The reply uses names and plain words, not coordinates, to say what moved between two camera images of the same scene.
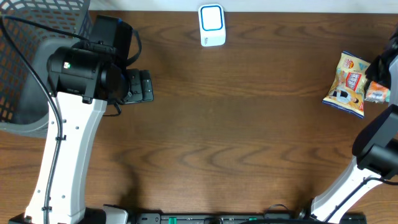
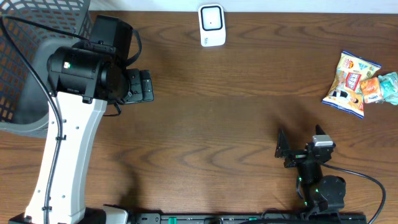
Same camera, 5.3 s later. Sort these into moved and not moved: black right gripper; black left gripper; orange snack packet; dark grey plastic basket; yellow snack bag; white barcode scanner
Moved: black right gripper; orange snack packet
Not moved: white barcode scanner; black left gripper; yellow snack bag; dark grey plastic basket
